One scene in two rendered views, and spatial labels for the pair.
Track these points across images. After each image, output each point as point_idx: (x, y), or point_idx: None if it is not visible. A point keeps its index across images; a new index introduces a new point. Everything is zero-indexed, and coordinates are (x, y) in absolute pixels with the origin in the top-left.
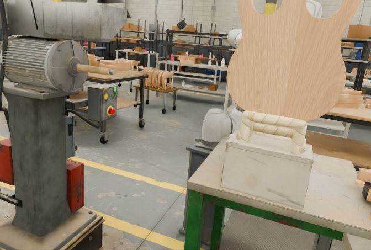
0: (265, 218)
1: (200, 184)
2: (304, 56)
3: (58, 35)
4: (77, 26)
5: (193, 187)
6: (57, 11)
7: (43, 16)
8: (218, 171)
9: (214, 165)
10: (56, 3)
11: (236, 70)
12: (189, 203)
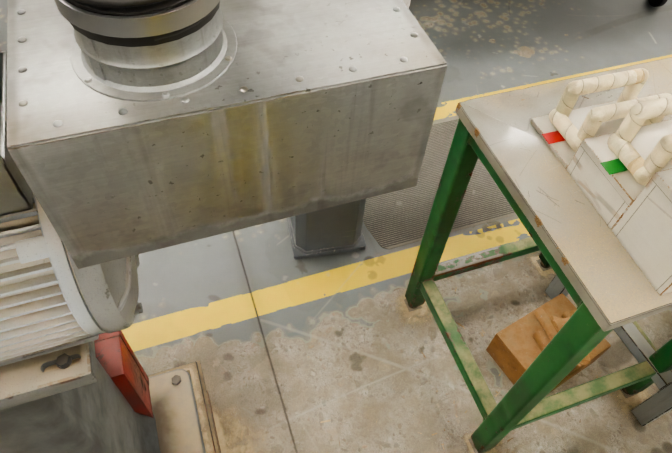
0: None
1: (632, 314)
2: None
3: (183, 235)
4: (298, 178)
5: (618, 325)
6: (159, 162)
7: (55, 207)
8: (602, 249)
9: (575, 233)
10: (139, 132)
11: None
12: (590, 339)
